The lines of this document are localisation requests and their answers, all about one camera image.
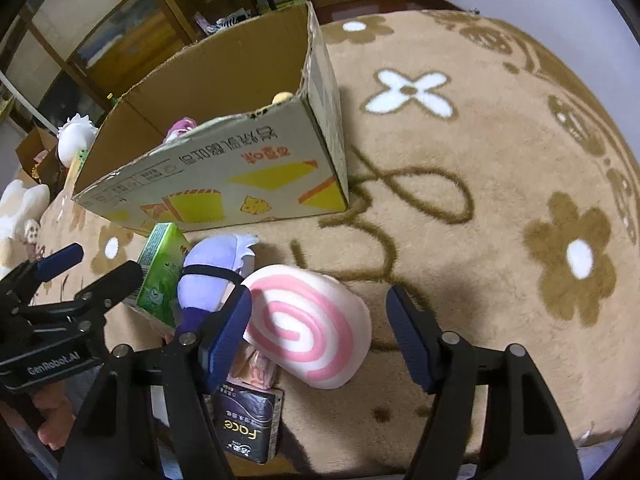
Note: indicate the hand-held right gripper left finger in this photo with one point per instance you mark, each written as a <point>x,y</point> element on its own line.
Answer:
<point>229,332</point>

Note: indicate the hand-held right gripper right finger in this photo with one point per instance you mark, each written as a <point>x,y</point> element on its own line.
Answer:
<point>411,340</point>

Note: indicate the white frame toy shelf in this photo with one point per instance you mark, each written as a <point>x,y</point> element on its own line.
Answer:
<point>25,104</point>

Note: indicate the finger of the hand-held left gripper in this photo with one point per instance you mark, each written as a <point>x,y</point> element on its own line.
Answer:
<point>115,282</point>
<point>60,260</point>

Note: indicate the small open cardboard box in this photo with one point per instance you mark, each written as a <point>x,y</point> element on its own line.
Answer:
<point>35,152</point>

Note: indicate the white brown-spotted plush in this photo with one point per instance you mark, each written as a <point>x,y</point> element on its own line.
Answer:
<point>17,210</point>

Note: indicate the pink plush toy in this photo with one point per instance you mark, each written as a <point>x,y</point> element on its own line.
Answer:
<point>181,127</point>

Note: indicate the small yellow plush piece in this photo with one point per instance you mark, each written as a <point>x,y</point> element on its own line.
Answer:
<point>282,97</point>

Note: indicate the dark tissue packet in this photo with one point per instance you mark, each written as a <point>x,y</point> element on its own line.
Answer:
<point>245,420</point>

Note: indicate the large printed cardboard box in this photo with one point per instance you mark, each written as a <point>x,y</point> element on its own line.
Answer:
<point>260,185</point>

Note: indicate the pink tissue packet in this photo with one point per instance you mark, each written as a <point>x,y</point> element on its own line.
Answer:
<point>255,367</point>

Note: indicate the round white ruffled plush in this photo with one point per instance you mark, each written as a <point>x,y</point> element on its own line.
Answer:
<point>75,135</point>

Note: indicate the green tissue packet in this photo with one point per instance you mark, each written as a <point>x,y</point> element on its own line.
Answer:
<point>160,270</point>

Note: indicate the person's left hand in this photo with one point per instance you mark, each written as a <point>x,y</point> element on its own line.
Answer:
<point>55,417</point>

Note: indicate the black white striped plush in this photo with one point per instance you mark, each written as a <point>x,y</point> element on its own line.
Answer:
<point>231,21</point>

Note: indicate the wooden wardrobe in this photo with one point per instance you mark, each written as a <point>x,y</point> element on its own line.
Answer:
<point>125,35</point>

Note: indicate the purple plush doll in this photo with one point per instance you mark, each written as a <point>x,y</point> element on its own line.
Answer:
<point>210,265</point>

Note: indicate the pink swirl roll plush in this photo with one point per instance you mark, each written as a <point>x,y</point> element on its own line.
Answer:
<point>300,330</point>

